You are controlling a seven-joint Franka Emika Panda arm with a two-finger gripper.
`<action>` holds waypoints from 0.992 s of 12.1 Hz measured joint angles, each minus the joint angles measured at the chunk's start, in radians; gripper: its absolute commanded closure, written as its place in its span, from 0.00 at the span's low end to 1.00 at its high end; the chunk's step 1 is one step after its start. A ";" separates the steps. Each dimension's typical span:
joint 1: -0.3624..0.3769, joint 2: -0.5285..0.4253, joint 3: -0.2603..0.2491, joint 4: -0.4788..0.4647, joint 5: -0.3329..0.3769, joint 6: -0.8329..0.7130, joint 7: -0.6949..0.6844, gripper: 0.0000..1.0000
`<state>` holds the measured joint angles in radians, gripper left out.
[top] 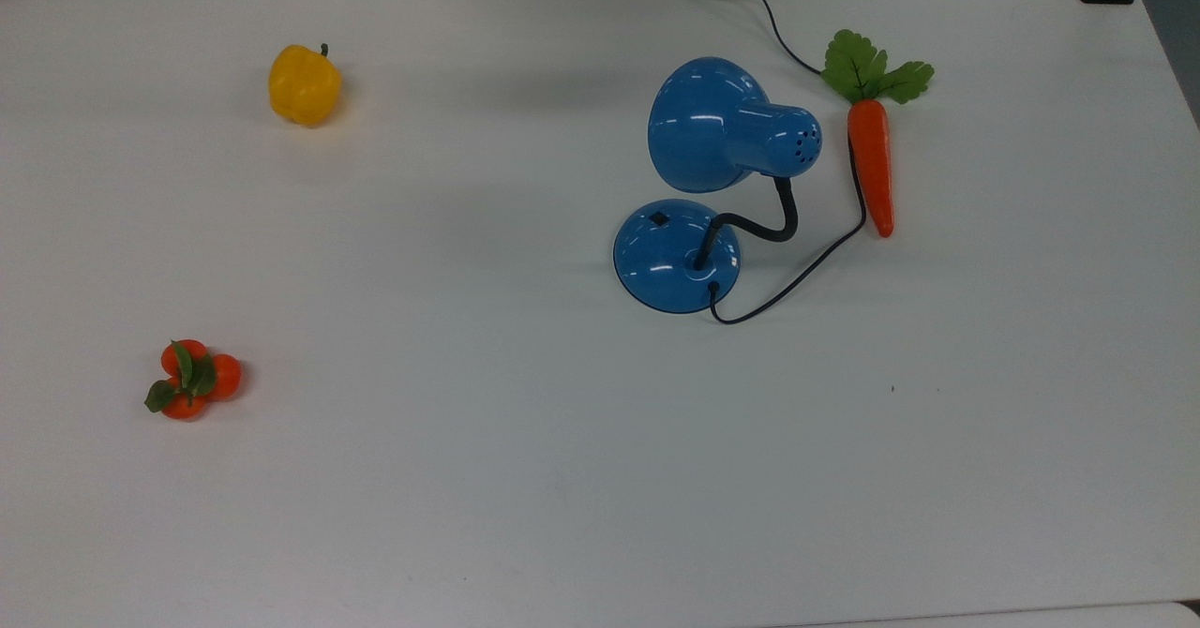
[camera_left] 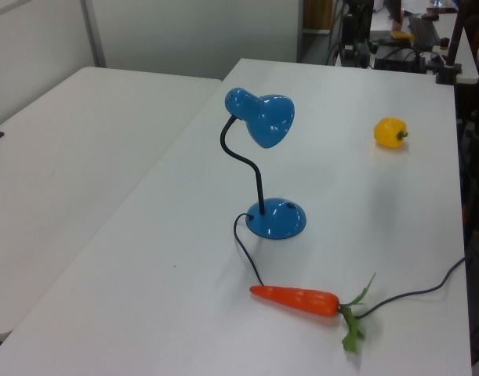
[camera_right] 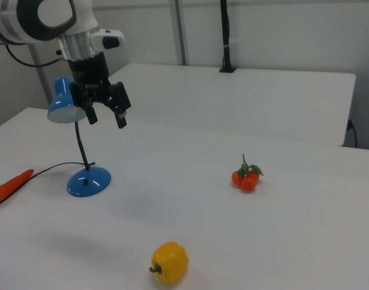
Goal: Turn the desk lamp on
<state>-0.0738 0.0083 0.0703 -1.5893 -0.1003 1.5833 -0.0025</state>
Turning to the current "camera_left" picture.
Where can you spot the blue desk lamp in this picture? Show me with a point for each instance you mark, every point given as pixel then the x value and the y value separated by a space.
pixel 271 117

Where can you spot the white background desk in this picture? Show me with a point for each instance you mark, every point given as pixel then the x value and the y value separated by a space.
pixel 466 58

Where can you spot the orange toy carrot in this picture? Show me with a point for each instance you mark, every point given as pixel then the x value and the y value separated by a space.
pixel 298 299

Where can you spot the yellow toy bell pepper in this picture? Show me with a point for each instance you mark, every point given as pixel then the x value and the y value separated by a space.
pixel 387 133

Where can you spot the white side table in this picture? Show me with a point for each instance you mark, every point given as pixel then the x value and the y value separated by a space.
pixel 66 176

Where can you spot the black electronics box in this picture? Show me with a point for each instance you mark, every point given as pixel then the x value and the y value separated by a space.
pixel 398 60

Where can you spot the black keyboard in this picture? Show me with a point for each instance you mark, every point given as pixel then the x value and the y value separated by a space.
pixel 424 29

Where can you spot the black pole with clamp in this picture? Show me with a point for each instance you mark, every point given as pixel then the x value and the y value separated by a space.
pixel 456 35

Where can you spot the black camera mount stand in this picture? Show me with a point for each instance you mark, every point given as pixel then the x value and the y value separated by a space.
pixel 356 31

